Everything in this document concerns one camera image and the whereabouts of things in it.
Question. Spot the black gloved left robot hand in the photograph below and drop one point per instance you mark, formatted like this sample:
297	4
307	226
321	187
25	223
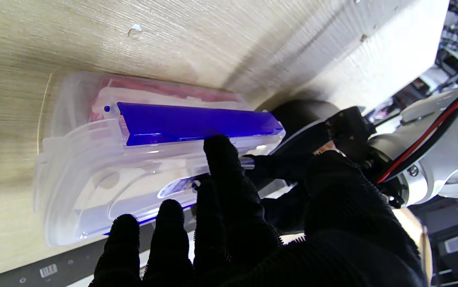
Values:
281	171

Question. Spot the clear lid with blue label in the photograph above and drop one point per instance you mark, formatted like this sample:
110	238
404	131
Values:
93	179

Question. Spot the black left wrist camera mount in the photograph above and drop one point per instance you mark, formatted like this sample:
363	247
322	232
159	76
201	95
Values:
348	127

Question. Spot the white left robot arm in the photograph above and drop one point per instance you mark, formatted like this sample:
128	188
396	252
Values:
452	159

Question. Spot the clear plastic container blue flaps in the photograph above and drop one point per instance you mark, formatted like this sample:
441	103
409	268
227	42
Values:
193	123

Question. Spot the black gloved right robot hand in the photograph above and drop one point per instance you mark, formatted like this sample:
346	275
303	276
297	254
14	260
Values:
332	247

